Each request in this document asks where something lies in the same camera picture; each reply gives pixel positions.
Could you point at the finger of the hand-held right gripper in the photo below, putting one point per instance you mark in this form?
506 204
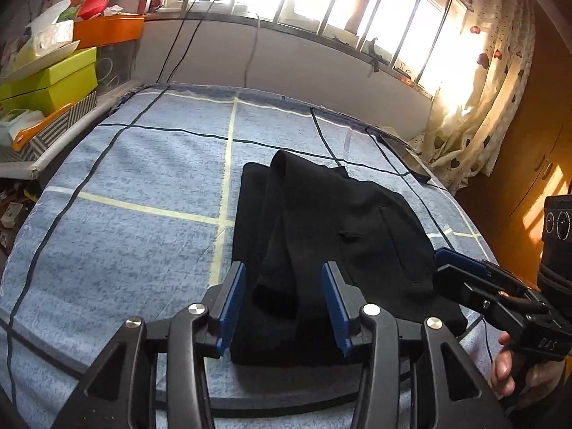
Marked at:
460 260
460 288

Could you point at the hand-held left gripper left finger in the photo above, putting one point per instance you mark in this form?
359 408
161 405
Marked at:
232 308

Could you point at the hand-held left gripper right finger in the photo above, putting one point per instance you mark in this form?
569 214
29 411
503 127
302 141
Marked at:
335 308

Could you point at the black pants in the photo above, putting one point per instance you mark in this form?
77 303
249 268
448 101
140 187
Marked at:
321 232

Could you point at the person's right forearm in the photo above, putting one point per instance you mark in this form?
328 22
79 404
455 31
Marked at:
545 411

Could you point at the person's right hand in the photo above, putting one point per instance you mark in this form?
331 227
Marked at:
500 366

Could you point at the wooden wardrobe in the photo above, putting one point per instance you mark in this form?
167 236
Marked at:
531 178

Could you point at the black phone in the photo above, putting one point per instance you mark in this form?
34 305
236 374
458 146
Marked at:
409 158

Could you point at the cream heart print curtain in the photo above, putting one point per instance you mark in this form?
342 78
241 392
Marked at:
487 98

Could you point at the dark clip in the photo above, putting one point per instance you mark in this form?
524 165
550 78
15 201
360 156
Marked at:
373 53

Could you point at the black white striped box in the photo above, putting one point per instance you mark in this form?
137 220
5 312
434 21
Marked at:
62 123

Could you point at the orange shoehorn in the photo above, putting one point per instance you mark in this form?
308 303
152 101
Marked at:
33 132

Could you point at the lime green box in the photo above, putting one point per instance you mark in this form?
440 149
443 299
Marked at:
40 96
73 71

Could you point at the barred window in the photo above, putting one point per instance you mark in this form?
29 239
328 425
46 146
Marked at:
335 0

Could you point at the orange box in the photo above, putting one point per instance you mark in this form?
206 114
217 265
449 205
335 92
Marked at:
109 29

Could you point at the white tray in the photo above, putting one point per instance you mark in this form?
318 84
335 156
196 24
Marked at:
40 60

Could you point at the white green tissue box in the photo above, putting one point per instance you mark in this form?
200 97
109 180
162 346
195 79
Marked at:
47 31

